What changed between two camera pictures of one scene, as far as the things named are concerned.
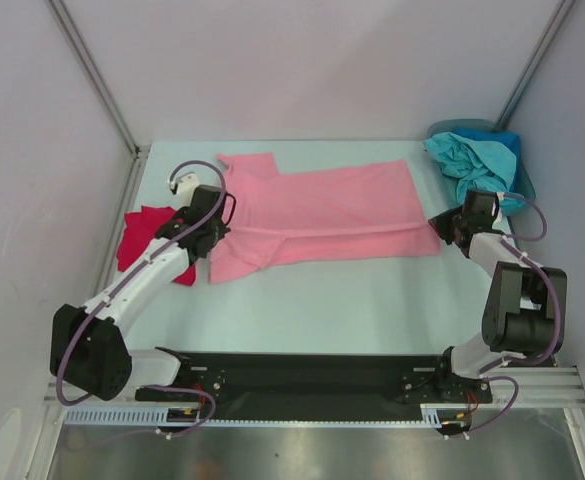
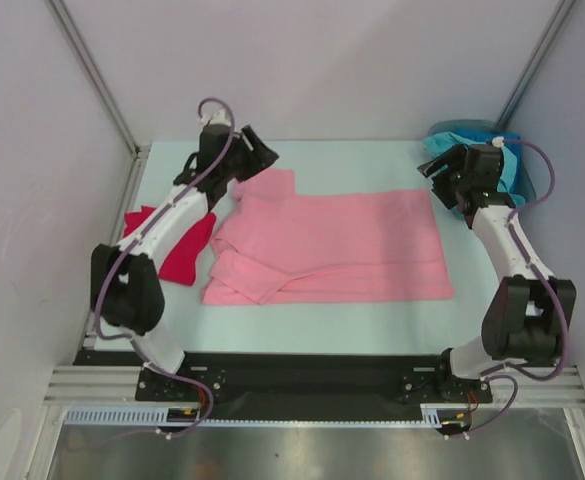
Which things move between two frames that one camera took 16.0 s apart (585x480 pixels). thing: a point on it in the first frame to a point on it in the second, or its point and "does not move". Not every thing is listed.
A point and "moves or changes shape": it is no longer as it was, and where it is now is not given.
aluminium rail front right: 556,388 does not move
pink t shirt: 287,218 moves or changes shape
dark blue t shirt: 505,139 does not move
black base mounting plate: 316,387 does not move
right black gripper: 448,226 to 452,176
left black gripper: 221,229 to 264,156
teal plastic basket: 451,191 does not move
